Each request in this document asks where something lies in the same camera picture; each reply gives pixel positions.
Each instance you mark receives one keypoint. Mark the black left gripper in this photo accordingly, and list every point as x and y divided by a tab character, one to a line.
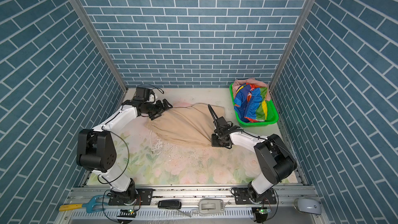
159	108

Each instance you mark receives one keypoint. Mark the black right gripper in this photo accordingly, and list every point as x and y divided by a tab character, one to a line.
214	143

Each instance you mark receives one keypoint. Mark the beige drawstring shorts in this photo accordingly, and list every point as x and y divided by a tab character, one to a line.
190	126

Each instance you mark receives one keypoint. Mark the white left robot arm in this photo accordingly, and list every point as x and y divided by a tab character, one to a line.
96	151

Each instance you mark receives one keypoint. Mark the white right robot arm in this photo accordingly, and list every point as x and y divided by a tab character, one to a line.
275	160

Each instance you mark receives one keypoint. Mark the colourful striped shorts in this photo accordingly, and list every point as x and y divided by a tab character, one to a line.
250	105

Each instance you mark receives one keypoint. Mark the green plastic basket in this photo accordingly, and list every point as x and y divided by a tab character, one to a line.
273	116

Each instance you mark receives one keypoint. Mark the pink cloth in basket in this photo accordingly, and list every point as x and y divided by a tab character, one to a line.
254	84

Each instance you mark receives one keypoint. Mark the black car key fob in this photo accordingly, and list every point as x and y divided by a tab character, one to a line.
169	204

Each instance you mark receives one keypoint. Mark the right green lit circuit board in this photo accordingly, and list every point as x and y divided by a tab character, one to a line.
260	214

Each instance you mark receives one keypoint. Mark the green lit circuit board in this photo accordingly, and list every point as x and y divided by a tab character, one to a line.
260	214
126	216

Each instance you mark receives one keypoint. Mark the left green lit circuit board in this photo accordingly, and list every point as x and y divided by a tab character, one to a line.
126	216

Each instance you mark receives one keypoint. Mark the white computer mouse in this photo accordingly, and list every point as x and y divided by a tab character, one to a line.
307	206

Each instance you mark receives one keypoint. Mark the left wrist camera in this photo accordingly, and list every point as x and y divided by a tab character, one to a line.
144	95

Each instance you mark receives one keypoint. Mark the blue yellow handled tool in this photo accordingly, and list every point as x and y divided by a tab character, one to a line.
95	204

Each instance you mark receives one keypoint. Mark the aluminium left corner post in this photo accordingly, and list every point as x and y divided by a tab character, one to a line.
87	23

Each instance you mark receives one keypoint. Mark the aluminium corner post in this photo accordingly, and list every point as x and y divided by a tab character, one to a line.
292	40
87	23

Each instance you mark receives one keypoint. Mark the aluminium right corner post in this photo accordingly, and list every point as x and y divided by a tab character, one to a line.
292	40

